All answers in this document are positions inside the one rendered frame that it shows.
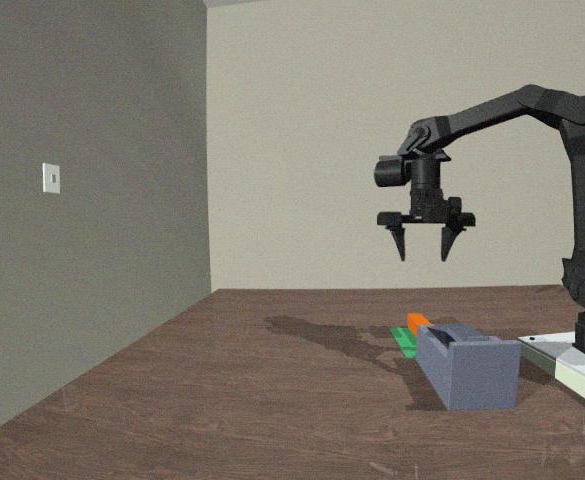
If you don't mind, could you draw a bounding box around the orange l-shaped part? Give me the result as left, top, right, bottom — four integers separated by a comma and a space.
408, 313, 431, 338

